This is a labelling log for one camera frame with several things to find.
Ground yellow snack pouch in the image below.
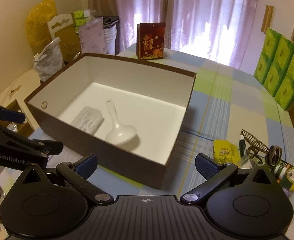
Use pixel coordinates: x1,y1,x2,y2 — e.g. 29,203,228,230
213,140,240,164

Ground dark green lip gel tube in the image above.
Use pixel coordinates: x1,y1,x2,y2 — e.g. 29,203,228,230
239,135,247,157

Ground brown striped hair claw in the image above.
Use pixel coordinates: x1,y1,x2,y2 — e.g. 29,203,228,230
240,129,269,155

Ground white plastic rice spoon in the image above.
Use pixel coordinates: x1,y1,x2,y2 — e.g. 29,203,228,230
106,99,137,145

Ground brown scrunchie hair tie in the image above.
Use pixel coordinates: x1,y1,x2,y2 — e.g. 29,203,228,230
266,145,283,168

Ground green blister card with jar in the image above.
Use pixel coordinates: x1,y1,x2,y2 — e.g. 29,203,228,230
271,160,294,191

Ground bag of cotton swabs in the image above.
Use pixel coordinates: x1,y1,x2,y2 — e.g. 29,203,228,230
237,153,261,169

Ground clear plastic cotton swab case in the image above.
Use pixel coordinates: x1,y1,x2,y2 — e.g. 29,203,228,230
70,107,104,135

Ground checked pastel tablecloth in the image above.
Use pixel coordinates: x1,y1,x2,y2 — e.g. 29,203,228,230
4,43,294,205

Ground crumpled silver plastic bag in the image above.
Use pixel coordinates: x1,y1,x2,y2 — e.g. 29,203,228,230
33,37,64,82

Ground brown cardboard box white inside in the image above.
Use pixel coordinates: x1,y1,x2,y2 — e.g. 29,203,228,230
25,53,196,189

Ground yellow plastic bag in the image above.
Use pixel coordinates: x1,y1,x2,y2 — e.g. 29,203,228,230
25,0,57,55

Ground brown cardboard carton white insert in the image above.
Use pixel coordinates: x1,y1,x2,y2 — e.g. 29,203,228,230
47,14,81,64

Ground pink paper bag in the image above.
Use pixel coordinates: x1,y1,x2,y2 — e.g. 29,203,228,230
78,17,107,54

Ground green tissue pack bundle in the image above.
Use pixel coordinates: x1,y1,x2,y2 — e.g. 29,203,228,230
254,28,294,111

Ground small green tissue boxes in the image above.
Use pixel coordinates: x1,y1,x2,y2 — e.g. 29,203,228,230
72,9,96,27

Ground white plastic bucket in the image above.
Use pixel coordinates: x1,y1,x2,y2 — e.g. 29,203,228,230
103,24,117,55

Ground dark red gift box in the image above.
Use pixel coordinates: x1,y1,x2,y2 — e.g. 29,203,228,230
136,22,166,60

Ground purple curtain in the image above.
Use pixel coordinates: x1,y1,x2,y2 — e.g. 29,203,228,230
88,0,258,69

